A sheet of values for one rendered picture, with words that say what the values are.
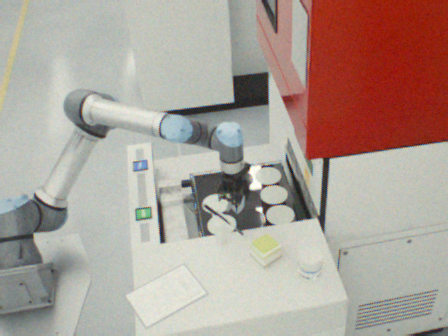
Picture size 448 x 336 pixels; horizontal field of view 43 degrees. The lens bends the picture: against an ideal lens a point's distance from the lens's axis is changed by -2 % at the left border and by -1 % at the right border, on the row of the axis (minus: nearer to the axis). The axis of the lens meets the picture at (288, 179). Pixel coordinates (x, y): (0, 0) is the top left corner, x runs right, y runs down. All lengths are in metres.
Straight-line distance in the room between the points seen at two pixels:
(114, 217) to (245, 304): 1.83
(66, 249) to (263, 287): 0.78
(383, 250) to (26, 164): 2.55
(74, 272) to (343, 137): 1.03
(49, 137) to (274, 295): 2.73
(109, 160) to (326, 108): 2.37
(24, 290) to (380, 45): 1.30
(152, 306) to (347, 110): 0.81
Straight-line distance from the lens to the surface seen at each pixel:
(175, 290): 1.75
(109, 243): 3.27
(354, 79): 1.61
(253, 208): 2.05
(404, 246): 2.20
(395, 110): 1.73
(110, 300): 3.02
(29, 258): 1.94
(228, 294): 1.72
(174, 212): 2.10
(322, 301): 1.70
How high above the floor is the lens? 2.34
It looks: 42 degrees down
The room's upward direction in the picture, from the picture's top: 1 degrees clockwise
